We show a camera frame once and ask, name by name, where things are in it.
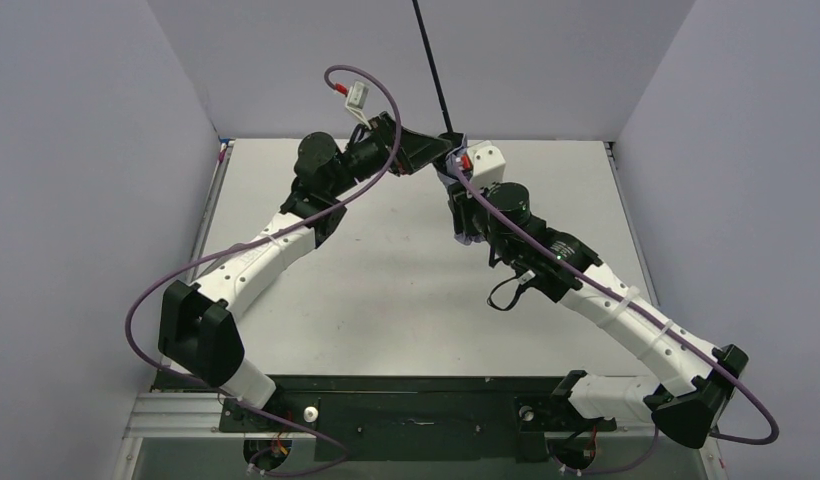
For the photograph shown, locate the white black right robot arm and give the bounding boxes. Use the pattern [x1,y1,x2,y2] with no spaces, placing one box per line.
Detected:
[446,179,748,448]

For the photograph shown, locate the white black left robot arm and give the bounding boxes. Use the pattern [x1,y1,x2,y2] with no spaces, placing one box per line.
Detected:
[158,112,464,408]

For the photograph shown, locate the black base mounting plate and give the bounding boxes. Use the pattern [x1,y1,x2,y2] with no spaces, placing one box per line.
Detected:
[217,374,618,463]

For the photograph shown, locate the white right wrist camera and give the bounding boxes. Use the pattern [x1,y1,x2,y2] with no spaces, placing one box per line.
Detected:
[466,140,506,190]

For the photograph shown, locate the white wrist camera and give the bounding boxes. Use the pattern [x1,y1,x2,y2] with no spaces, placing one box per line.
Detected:
[466,140,506,190]
[344,80,371,129]

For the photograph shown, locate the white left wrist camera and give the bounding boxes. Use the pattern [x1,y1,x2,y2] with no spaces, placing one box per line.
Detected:
[344,80,371,129]

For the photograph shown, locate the aluminium table edge rail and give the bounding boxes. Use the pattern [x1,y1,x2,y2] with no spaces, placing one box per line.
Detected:
[178,138,236,285]

